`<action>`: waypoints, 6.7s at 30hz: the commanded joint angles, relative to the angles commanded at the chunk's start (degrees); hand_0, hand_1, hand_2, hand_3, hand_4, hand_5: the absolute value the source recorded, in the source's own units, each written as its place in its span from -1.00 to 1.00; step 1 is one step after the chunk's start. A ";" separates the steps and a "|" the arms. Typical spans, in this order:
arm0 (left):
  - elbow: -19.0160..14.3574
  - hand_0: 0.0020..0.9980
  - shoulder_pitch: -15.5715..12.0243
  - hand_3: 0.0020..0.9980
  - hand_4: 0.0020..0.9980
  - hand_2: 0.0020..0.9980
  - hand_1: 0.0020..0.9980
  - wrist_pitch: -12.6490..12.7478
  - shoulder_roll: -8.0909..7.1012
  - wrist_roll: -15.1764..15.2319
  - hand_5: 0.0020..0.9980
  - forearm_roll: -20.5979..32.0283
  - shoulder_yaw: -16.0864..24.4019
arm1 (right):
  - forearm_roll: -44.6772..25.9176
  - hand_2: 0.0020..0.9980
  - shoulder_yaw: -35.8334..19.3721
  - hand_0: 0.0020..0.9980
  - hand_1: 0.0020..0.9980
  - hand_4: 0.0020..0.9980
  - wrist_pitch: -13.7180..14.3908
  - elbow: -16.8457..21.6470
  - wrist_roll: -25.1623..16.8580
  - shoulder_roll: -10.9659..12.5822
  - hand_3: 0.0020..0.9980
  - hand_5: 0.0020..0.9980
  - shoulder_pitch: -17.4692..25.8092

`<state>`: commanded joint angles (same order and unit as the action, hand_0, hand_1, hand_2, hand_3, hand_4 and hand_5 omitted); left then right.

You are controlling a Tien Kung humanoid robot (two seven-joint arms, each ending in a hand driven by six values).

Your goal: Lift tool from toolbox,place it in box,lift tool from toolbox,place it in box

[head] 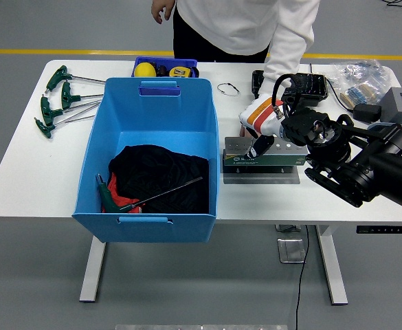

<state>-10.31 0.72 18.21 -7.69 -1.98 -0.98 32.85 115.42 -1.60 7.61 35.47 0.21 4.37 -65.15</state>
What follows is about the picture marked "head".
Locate big blue plastic box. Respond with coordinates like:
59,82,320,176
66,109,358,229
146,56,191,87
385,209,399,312
71,77,220,243

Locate person's right hand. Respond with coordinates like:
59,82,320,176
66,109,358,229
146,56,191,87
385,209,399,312
151,0,177,25

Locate black looped cable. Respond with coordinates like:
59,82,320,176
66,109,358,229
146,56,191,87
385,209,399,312
381,0,402,17

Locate black floor cable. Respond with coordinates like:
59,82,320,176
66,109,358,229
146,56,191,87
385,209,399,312
294,225,311,330

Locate yellow tape measure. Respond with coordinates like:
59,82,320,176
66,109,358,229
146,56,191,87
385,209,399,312
168,65,200,78

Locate black plastic tray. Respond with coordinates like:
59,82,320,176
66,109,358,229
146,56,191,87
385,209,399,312
251,69,329,113

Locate grey foam block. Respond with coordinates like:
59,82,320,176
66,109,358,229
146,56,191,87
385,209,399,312
379,86,402,125

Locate black cloth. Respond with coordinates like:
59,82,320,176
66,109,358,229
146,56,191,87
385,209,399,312
107,144,210,215

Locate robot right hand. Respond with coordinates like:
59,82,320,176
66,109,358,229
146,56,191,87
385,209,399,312
238,95,286,161

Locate yellow ball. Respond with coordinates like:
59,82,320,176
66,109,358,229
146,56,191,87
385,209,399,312
133,62,157,78

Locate large green T-handle hex key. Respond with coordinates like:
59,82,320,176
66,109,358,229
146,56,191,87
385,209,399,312
95,173,204,215

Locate metal wire loop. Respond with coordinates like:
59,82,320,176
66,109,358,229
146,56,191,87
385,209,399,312
216,82,241,98

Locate person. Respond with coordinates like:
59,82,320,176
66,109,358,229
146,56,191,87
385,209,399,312
151,0,322,139

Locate red cloth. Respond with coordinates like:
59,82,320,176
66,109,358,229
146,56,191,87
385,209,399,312
101,171,146,214

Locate clear bag of blue parts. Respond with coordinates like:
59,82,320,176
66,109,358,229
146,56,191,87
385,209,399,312
330,58,395,87

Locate person's left hand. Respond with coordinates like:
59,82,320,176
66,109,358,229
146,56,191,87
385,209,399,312
238,124,256,139

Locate white table leg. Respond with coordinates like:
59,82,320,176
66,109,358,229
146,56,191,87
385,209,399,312
315,225,349,306
79,236,108,304

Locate black table control panel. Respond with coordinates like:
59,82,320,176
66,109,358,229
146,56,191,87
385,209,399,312
355,225,402,235

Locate metal floor plate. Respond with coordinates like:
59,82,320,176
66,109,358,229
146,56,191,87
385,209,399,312
277,238,307,265

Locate dark blue plastic bin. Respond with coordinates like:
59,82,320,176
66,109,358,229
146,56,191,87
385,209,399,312
131,56,199,98

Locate black power adapter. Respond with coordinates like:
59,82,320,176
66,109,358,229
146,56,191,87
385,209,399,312
352,102,382,124

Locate clear bag of resistor strips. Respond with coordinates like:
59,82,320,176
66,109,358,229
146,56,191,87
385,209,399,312
336,78,394,111

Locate black adapter cord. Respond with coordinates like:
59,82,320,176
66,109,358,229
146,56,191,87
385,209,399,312
309,63,356,113

